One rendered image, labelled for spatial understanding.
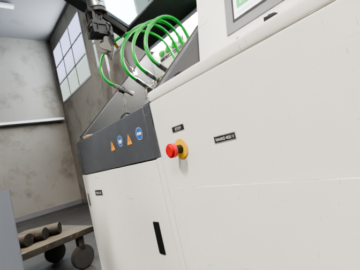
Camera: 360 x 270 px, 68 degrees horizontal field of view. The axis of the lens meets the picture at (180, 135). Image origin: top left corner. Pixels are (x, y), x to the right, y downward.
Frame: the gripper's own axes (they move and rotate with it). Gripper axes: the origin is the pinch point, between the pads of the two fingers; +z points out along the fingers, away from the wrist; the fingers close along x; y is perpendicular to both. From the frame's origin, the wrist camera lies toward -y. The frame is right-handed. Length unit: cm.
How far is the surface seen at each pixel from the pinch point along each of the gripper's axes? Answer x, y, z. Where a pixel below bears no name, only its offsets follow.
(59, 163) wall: -708, -147, 0
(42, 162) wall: -707, -105, -12
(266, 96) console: 71, 10, 39
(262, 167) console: 66, 10, 51
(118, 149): 8.8, 10.2, 39.3
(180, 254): 33, 10, 73
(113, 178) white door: -1, 10, 49
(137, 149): 22.0, 10.2, 41.1
